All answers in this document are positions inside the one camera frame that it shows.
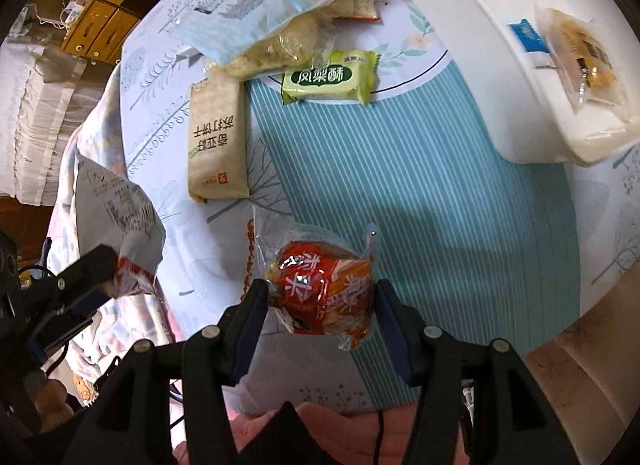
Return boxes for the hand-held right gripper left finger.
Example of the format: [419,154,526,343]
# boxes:
[62,279,271,465]

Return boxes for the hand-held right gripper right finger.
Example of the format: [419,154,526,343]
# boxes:
[374,277,583,465]

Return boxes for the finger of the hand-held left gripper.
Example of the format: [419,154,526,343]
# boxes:
[22,290,108,363]
[52,244,120,296]

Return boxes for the white red snack bag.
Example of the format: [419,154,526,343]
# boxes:
[75,155,167,298]

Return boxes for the red snack packet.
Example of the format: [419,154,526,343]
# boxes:
[247,205,381,352]

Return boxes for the green pastry packet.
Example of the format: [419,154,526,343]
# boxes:
[280,49,382,107]

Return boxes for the clear packet yellow rice cake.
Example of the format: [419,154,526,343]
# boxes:
[202,12,341,80]

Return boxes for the light blue mask packet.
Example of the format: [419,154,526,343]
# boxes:
[167,0,373,66]

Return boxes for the white plastic bin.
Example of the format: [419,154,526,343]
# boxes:
[395,0,640,166]

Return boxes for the person's left hand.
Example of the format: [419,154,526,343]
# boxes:
[30,377,76,433]

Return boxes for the brown wooden cabinet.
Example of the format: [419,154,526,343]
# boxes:
[0,195,56,266]

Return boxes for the floral blanket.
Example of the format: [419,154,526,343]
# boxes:
[47,65,191,406]

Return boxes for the dark cloth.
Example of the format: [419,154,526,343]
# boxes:
[235,401,326,465]

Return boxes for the pink clothing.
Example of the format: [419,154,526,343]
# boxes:
[172,400,476,465]

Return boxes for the white pleated cover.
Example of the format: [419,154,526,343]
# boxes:
[0,40,108,208]

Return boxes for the teal striped tablecloth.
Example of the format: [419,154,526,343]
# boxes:
[117,0,640,416]

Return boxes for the beige cracker packet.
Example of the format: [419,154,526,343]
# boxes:
[187,78,251,205]

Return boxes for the beige patterned sofa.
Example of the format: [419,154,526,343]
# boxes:
[520,290,640,465]

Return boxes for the wooden desk with drawers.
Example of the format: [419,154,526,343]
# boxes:
[60,0,211,66]

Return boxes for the white power strip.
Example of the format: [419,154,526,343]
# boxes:
[47,0,88,28]

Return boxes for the small blue packet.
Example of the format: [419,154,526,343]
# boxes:
[507,19,556,68]

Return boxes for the clear cookie packet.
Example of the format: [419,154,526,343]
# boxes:
[532,2,631,121]

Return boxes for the black cable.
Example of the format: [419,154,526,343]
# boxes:
[372,407,388,465]

